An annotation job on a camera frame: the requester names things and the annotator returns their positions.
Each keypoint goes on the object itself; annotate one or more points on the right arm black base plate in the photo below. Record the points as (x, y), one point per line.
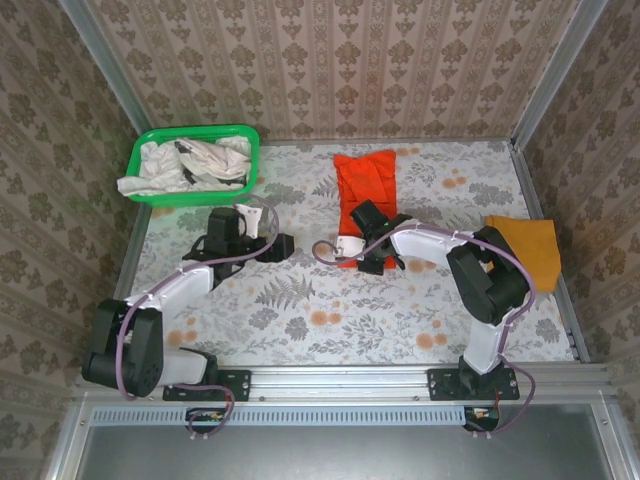
(440, 385)

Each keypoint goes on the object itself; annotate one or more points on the aluminium frame post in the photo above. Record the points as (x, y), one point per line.
(555, 75)
(107, 70)

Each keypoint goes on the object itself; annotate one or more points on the mustard yellow folded t-shirt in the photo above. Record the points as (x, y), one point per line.
(535, 245)

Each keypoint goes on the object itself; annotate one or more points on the green plastic basket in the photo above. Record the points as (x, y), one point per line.
(190, 200)

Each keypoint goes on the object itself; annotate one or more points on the aluminium table side rail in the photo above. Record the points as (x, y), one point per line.
(572, 330)
(131, 250)

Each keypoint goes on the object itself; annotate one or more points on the red-orange t-shirt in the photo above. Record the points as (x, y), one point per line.
(367, 180)

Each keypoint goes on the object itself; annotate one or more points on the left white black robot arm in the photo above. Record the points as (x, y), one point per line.
(187, 287)

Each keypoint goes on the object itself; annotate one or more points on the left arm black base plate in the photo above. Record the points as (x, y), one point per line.
(235, 385)

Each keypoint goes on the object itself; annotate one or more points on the white t-shirt with black print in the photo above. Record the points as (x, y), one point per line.
(215, 162)

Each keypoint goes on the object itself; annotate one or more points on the grey metal sheet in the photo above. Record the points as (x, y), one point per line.
(340, 455)

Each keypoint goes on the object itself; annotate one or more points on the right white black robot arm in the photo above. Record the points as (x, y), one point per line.
(425, 245)

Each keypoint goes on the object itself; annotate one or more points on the aluminium mounting rail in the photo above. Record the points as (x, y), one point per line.
(340, 382)

